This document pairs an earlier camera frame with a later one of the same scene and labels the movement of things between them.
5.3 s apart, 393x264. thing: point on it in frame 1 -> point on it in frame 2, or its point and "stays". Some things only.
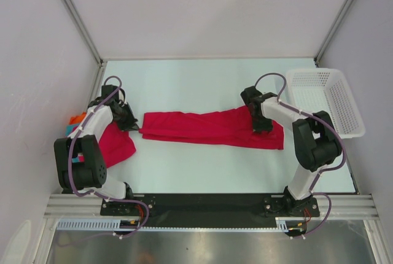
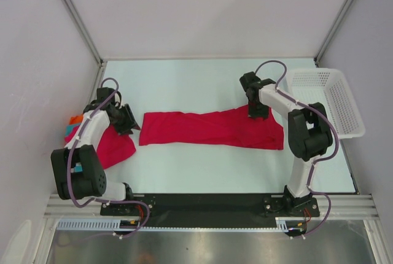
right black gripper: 258,128 -> 254,113
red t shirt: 232,127 stays
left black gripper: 126,126 stays
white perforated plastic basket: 325,89 stays
